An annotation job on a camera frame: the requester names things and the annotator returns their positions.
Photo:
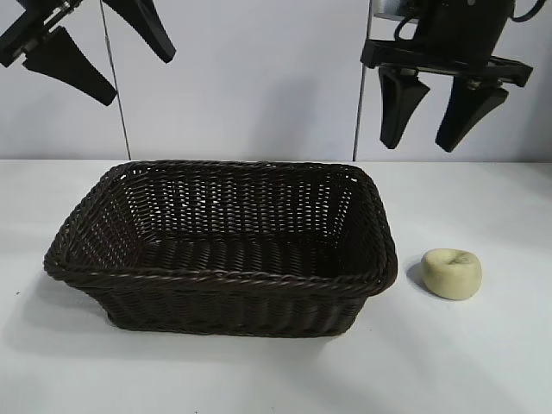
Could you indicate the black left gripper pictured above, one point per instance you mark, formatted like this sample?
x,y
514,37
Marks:
x,y
30,30

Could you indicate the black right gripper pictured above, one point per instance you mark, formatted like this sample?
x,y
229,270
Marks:
x,y
461,30

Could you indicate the pale yellow round pastry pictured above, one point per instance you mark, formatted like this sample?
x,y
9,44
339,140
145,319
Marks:
x,y
450,276

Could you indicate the dark brown woven basket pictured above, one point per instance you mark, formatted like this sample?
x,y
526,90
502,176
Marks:
x,y
215,293

